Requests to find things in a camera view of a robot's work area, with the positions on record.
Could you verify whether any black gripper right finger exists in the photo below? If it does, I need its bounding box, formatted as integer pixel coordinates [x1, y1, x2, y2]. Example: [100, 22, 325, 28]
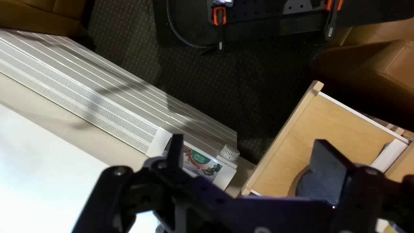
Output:
[296, 139, 414, 233]

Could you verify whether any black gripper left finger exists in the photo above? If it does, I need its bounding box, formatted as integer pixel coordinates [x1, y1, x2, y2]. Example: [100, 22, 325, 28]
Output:
[71, 133, 243, 233]

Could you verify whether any wooden pull-out shelf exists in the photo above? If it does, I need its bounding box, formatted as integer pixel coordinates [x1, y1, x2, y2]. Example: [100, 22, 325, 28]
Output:
[241, 79, 411, 201]

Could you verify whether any white bar-shaped object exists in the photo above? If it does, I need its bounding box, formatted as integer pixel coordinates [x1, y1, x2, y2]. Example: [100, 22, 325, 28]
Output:
[369, 139, 410, 174]

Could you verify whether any light wooden cabinet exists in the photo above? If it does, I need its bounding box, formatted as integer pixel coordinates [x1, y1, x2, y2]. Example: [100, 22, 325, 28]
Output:
[383, 122, 414, 184]

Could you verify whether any white carton with green label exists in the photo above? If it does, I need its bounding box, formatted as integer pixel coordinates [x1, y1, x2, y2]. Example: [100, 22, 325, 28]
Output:
[146, 127, 242, 192]

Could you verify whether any white slatted radiator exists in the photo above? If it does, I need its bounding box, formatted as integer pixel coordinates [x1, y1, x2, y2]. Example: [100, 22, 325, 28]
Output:
[0, 29, 239, 161]

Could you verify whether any tan leather armchair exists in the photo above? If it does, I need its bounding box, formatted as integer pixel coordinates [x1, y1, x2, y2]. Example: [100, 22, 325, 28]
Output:
[309, 17, 414, 127]

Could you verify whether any black clamp with orange grip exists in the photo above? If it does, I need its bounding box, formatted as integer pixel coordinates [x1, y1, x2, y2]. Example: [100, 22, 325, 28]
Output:
[210, 0, 229, 52]
[322, 0, 345, 43]

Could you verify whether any tan upholstered seat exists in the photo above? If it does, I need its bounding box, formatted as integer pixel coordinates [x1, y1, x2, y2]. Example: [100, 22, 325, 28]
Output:
[0, 0, 93, 37]

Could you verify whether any thin black floor cable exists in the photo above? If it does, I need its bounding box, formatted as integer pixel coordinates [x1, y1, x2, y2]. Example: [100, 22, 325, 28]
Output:
[164, 0, 217, 56]

